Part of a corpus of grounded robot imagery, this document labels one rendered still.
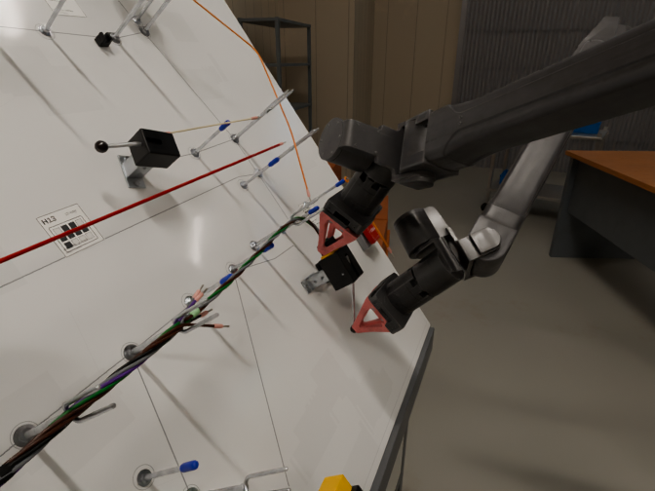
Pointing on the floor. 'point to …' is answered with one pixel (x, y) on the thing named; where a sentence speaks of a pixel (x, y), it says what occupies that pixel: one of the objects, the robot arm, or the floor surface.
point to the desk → (607, 207)
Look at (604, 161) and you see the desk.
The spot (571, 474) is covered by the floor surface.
